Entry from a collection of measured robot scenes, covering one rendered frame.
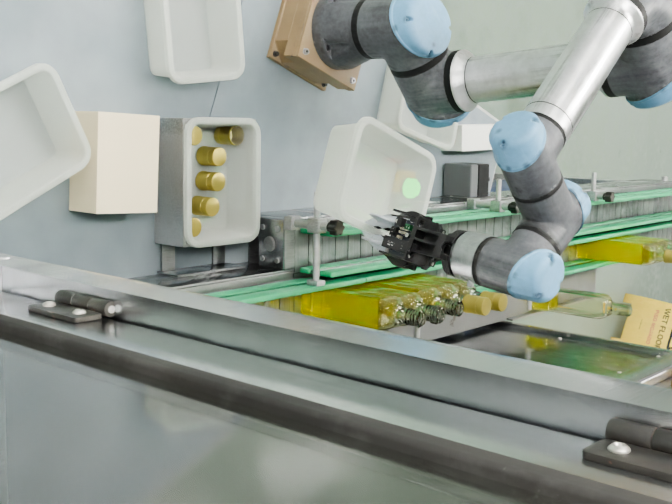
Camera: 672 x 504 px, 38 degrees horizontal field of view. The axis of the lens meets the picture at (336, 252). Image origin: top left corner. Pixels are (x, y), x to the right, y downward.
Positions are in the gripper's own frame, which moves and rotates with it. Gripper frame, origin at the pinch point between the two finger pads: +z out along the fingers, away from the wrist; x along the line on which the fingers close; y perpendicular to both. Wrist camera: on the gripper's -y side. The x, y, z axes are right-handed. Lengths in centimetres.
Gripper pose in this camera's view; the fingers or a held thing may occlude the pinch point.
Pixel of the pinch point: (372, 229)
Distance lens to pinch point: 159.1
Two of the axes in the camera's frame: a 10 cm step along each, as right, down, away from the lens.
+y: -6.2, -2.2, -7.5
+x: -3.2, 9.5, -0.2
